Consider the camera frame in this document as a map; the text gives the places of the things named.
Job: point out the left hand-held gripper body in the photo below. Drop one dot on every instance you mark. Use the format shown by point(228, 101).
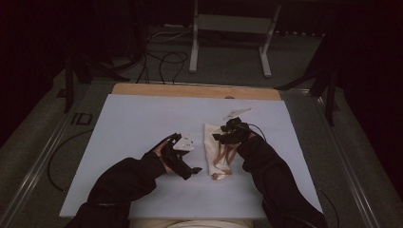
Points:
point(177, 156)

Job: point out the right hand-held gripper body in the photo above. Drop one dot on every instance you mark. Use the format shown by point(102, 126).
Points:
point(237, 131)

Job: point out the cream baby bodysuit brown trim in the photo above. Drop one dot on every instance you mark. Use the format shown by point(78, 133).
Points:
point(210, 148)

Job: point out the person's right hand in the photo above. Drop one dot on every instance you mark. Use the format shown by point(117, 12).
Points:
point(252, 136)

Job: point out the person's left hand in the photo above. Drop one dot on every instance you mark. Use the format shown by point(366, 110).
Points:
point(159, 151)

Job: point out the light blue mat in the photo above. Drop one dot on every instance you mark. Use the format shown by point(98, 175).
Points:
point(133, 126)

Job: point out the person's lap beige clothing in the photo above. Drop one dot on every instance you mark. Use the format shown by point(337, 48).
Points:
point(190, 224)

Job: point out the black tripod stand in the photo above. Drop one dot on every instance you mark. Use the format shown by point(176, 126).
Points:
point(330, 95)
point(68, 85)

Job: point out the white metal stand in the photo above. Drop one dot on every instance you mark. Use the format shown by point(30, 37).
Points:
point(233, 23)

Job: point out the grey power strip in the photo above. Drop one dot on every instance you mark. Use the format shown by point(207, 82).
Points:
point(174, 26)

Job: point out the aluminium floor rail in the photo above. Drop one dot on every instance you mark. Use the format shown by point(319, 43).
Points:
point(38, 164)
point(345, 164)

